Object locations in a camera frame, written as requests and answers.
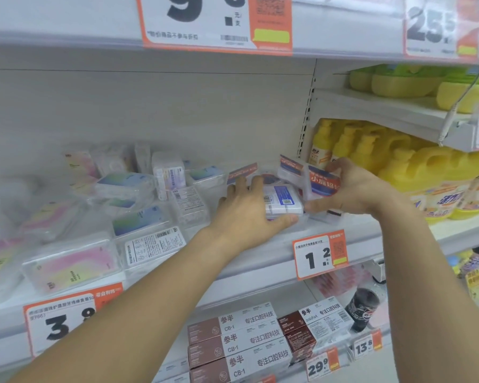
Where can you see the person's left hand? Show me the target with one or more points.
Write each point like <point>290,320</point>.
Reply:
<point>243,223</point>

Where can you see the person's right hand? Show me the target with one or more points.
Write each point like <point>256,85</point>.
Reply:
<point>359,191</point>

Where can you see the red label small box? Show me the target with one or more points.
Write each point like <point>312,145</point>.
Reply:
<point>323,183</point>

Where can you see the pile of red small boxes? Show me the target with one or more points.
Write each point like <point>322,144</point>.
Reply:
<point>291,167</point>

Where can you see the pile of teal small boxes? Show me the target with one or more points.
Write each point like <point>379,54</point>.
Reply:
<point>141,221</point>

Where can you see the pile of pink small boxes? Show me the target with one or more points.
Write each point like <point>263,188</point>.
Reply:
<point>76,267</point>

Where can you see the person's left forearm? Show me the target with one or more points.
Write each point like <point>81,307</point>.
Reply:
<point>123,315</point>

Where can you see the person's right forearm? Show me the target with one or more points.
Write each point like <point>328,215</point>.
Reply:
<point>431,283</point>

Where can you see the row of yellow detergent bottles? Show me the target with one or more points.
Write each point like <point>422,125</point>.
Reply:
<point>407,167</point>

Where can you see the row of yellow green tubs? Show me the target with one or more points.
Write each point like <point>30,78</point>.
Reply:
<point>399,85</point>

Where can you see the black bottle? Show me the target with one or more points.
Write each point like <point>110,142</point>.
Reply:
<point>361,307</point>

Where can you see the stack of maroon toothpaste boxes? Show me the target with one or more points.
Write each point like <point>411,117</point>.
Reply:
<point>207,351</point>

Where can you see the row of small toiletry bottles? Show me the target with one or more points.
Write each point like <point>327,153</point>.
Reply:
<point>477,275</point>

